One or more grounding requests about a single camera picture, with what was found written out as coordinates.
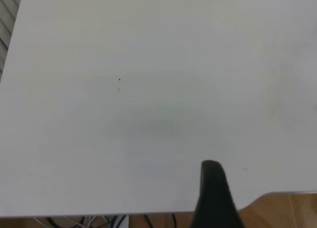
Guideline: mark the white ribbed radiator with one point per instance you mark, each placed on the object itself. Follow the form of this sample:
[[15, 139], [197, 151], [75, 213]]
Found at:
[[6, 27]]

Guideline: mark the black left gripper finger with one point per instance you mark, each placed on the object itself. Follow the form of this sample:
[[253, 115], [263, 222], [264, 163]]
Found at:
[[213, 193]]

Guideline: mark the white flat adapter box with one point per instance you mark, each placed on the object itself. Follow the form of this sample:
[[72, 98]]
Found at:
[[123, 221]]

